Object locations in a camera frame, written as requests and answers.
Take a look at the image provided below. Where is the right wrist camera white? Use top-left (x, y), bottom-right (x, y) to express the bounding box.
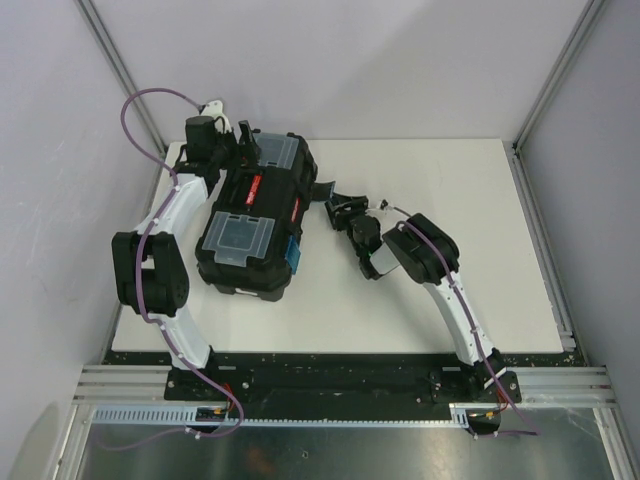
top-left (379, 199), bottom-right (401, 213)

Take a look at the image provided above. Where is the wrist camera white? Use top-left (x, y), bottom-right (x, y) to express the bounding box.
top-left (379, 199), bottom-right (401, 213)
top-left (199, 99), bottom-right (233, 134)

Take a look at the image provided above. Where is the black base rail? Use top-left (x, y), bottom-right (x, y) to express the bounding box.
top-left (164, 352), bottom-right (522, 421)

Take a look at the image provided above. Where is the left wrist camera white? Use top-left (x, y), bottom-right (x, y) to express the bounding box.
top-left (199, 99), bottom-right (233, 134)

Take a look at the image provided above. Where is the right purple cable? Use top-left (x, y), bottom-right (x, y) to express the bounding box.
top-left (394, 205), bottom-right (541, 437)

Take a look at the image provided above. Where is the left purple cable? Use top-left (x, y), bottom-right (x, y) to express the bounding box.
top-left (94, 87), bottom-right (246, 451)

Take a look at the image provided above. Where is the black plastic toolbox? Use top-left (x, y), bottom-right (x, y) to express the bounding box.
top-left (195, 133), bottom-right (318, 302)

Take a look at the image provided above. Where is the right aluminium frame post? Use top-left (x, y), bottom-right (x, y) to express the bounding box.
top-left (512, 0), bottom-right (609, 151)

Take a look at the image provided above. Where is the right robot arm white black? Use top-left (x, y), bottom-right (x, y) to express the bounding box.
top-left (312, 182), bottom-right (508, 401)

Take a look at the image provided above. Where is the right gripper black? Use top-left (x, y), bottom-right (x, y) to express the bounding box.
top-left (324, 190), bottom-right (370, 237)

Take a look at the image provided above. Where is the grey slotted cable duct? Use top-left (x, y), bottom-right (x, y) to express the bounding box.
top-left (93, 404), bottom-right (500, 429)

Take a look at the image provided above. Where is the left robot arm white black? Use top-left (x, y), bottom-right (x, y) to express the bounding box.
top-left (111, 112), bottom-right (259, 400)

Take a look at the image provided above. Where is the purple cable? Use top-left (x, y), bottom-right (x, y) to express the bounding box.
top-left (394, 205), bottom-right (541, 437)
top-left (94, 87), bottom-right (246, 451)

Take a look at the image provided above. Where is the left aluminium frame post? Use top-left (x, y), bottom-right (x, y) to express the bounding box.
top-left (73, 0), bottom-right (167, 154)

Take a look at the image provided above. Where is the aluminium frame post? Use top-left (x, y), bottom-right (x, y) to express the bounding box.
top-left (512, 0), bottom-right (609, 151)
top-left (73, 0), bottom-right (167, 154)

